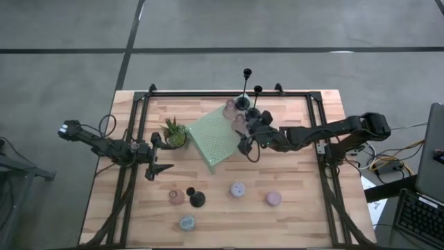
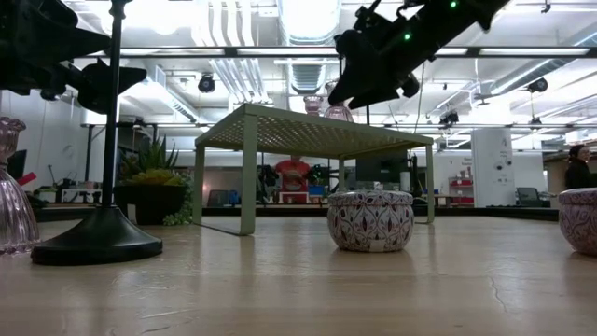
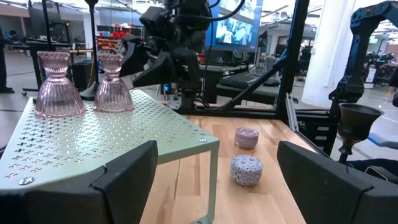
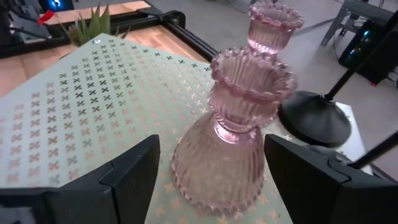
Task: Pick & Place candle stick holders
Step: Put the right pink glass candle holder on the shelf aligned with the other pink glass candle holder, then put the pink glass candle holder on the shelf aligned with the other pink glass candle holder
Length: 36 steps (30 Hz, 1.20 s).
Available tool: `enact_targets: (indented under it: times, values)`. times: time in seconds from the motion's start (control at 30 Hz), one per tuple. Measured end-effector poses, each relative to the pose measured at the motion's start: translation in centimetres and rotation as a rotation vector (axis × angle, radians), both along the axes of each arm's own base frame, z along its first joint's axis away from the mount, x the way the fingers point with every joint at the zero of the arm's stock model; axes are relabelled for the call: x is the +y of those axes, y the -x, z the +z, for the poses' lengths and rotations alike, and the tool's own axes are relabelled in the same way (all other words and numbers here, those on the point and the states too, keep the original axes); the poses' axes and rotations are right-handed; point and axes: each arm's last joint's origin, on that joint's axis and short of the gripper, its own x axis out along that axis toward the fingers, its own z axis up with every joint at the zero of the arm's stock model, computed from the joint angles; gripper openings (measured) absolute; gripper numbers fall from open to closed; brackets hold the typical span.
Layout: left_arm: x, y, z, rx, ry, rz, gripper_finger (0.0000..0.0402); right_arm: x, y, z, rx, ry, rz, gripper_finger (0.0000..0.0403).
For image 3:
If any black metal table frame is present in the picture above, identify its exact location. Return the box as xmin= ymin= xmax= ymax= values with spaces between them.
xmin=161 ymin=0 xmax=336 ymax=158

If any black workbench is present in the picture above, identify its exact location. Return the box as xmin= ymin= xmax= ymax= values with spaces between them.
xmin=21 ymin=40 xmax=94 ymax=97

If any person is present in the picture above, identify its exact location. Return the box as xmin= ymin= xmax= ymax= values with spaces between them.
xmin=0 ymin=26 xmax=15 ymax=94

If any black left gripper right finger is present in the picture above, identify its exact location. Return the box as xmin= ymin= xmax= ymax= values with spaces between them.
xmin=276 ymin=140 xmax=398 ymax=224

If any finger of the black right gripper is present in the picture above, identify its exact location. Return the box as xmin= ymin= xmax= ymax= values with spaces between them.
xmin=120 ymin=40 xmax=146 ymax=78
xmin=132 ymin=49 xmax=178 ymax=88

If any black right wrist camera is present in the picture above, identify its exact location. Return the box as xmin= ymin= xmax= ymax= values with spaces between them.
xmin=139 ymin=6 xmax=171 ymax=35

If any white pillar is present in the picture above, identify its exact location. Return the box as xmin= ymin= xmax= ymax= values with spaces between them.
xmin=300 ymin=0 xmax=358 ymax=108

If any red parts bin rack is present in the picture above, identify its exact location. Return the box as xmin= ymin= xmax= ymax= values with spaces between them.
xmin=97 ymin=29 xmax=144 ymax=63

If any black desk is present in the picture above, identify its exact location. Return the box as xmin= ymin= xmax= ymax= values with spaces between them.
xmin=198 ymin=63 xmax=280 ymax=106

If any computer monitor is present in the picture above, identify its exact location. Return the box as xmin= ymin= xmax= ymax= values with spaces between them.
xmin=205 ymin=0 xmax=264 ymax=53

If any pink patterned tin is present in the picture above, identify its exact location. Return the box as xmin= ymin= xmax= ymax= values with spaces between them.
xmin=234 ymin=127 xmax=260 ymax=150

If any blue white patterned tin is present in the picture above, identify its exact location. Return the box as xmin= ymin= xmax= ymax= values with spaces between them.
xmin=229 ymin=154 xmax=264 ymax=187

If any green perforated metal shelf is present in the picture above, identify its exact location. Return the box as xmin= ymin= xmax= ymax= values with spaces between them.
xmin=0 ymin=89 xmax=220 ymax=224

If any black trash bin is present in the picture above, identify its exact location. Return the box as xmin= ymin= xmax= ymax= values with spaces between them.
xmin=72 ymin=61 xmax=94 ymax=91

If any black computer mouse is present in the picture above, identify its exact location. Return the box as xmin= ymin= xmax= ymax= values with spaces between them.
xmin=263 ymin=77 xmax=281 ymax=87

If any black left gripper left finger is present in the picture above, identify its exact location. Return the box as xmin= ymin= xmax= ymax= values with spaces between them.
xmin=0 ymin=139 xmax=159 ymax=224

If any black keyboard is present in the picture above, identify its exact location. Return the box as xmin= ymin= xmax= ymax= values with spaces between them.
xmin=219 ymin=73 xmax=261 ymax=90

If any pink ribbed glass candle holder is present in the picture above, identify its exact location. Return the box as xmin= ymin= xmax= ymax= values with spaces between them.
xmin=34 ymin=50 xmax=86 ymax=118
xmin=93 ymin=52 xmax=135 ymax=113

